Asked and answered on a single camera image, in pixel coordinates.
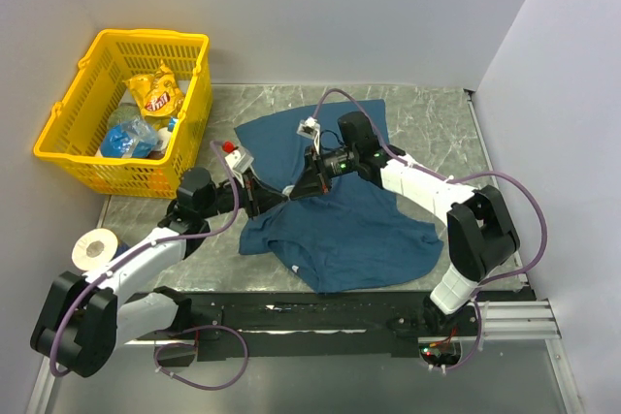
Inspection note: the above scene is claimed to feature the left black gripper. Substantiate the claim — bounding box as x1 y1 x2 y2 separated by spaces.
201 168 289 221

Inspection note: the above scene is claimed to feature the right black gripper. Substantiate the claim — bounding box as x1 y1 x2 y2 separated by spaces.
288 144 358 201

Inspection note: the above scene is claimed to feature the aluminium frame rail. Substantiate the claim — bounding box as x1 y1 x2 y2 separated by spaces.
26 300 583 414

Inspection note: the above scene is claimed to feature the yellow snack bag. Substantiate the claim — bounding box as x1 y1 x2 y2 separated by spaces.
124 60 185 118

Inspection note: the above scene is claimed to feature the blue t-shirt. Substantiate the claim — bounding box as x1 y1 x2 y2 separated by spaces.
235 107 443 293

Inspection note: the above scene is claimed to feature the blue plastic bag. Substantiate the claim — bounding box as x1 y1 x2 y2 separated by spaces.
99 117 159 159

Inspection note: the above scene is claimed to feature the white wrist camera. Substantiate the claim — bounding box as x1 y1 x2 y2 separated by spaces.
221 141 254 179
296 116 321 154

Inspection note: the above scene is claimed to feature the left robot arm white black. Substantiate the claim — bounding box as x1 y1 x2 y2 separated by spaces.
30 168 288 377

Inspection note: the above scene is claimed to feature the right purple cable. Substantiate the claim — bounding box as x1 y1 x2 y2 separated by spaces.
312 88 548 376

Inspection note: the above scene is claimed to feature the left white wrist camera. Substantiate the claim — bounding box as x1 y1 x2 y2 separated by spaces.
221 141 254 179

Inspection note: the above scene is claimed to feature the toilet paper roll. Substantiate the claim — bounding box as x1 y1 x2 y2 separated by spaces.
71 228 129 271

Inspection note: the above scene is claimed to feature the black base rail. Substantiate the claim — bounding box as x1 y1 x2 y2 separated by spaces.
130 290 535 363

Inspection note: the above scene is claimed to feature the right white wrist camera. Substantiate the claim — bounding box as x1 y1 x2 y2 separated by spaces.
296 116 321 154

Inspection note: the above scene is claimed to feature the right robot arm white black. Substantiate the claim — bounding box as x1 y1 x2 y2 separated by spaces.
285 111 520 335

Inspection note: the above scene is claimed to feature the yellow plastic basket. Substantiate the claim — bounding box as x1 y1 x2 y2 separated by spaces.
33 29 212 199

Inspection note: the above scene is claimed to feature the small white bottle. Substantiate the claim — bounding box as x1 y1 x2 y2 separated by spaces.
154 117 179 152

